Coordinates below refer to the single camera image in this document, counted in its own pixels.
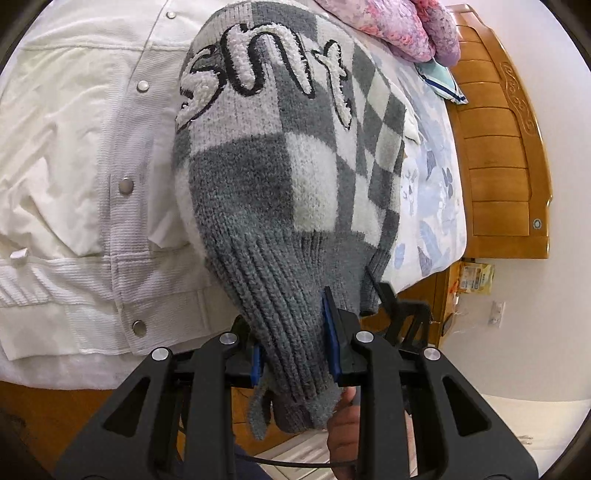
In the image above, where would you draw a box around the grey white checkered cardigan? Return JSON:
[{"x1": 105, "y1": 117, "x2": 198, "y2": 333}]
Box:
[{"x1": 173, "y1": 1, "x2": 409, "y2": 438}]

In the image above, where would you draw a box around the yellow package on nightstand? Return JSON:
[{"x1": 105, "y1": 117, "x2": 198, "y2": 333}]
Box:
[{"x1": 458, "y1": 262, "x2": 495, "y2": 295}]

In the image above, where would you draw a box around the wooden nightstand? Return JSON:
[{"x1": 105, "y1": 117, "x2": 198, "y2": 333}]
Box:
[{"x1": 361, "y1": 261, "x2": 461, "y2": 348}]

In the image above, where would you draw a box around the blue striped pillow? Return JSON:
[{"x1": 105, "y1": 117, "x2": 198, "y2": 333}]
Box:
[{"x1": 415, "y1": 59, "x2": 469, "y2": 105}]

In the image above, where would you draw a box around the wooden headboard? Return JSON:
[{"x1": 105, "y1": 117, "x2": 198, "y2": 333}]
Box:
[{"x1": 447, "y1": 4, "x2": 552, "y2": 259}]

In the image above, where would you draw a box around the white jacket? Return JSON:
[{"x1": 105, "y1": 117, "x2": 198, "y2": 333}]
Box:
[{"x1": 1, "y1": 1, "x2": 236, "y2": 361}]

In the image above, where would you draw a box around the wall socket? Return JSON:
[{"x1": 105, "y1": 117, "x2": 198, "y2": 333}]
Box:
[{"x1": 488, "y1": 301, "x2": 506, "y2": 328}]

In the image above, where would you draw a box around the person's hand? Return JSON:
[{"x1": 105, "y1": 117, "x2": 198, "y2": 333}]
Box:
[{"x1": 327, "y1": 387, "x2": 361, "y2": 480}]

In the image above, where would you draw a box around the floral bed sheet mattress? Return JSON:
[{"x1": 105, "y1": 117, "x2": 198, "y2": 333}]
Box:
[{"x1": 0, "y1": 0, "x2": 469, "y2": 391}]

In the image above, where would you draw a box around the purple floral quilt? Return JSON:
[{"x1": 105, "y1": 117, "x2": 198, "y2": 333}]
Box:
[{"x1": 318, "y1": 0, "x2": 461, "y2": 67}]

